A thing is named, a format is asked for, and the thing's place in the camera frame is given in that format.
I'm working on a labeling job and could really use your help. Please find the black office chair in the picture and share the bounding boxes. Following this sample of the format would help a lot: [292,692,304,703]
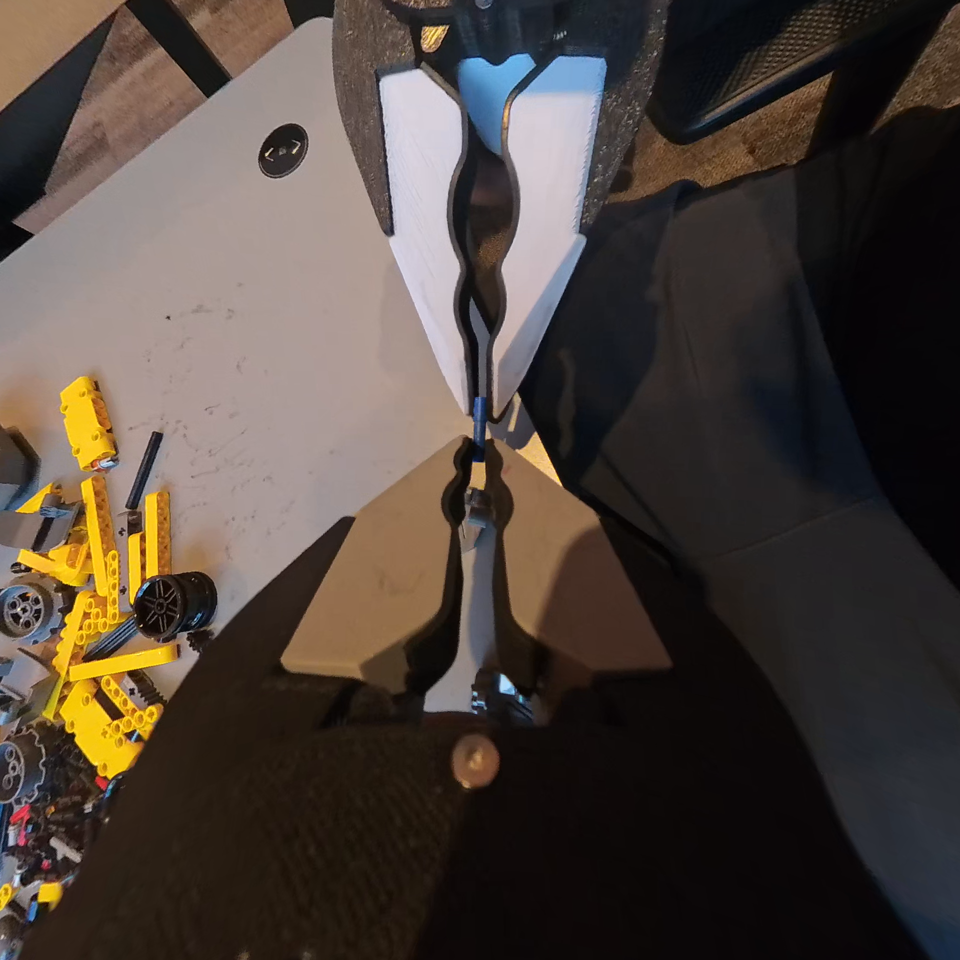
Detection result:
[648,0,960,147]

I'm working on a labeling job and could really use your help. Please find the small grey brick assembly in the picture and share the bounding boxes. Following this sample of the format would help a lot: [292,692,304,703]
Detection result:
[461,486,496,556]

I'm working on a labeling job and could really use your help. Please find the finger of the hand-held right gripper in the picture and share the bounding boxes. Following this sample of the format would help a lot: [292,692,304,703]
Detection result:
[377,63,481,412]
[486,54,609,415]

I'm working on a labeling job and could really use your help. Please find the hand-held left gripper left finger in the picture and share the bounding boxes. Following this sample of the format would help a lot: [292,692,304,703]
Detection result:
[279,437,472,695]

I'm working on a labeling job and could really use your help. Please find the black desk grommet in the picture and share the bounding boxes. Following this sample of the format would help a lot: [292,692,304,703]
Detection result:
[257,122,310,180]

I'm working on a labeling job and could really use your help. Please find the pile of toy brick pieces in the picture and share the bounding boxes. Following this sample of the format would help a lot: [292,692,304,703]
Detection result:
[0,375,219,960]

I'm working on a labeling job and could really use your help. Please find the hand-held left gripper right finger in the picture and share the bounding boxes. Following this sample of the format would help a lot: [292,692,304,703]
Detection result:
[483,438,674,695]

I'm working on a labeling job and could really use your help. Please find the black toy wheel hub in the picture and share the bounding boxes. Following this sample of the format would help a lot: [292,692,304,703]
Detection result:
[133,571,219,640]

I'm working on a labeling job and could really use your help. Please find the person's black sweater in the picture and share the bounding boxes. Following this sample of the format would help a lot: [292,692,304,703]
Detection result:
[817,105,960,586]

